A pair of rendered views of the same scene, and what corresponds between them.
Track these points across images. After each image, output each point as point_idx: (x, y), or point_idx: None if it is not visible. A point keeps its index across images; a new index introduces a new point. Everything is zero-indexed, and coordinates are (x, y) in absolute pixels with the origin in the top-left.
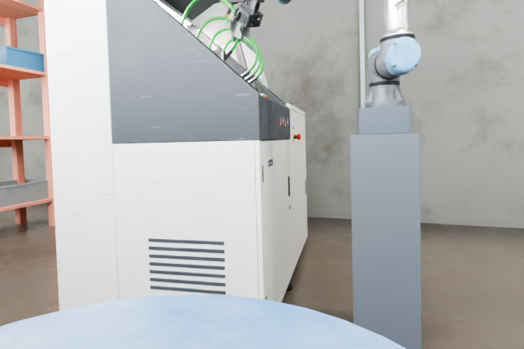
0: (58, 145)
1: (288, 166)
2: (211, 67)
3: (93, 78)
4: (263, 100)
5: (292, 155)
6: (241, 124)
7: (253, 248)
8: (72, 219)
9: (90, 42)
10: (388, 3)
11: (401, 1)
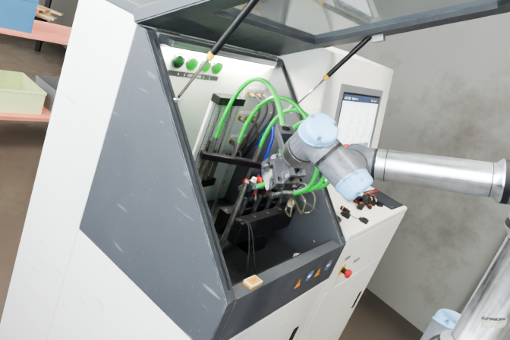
0: (39, 189)
1: (300, 316)
2: (193, 231)
3: (85, 146)
4: (242, 300)
5: (323, 294)
6: (195, 320)
7: None
8: (27, 269)
9: (96, 104)
10: (476, 304)
11: (498, 319)
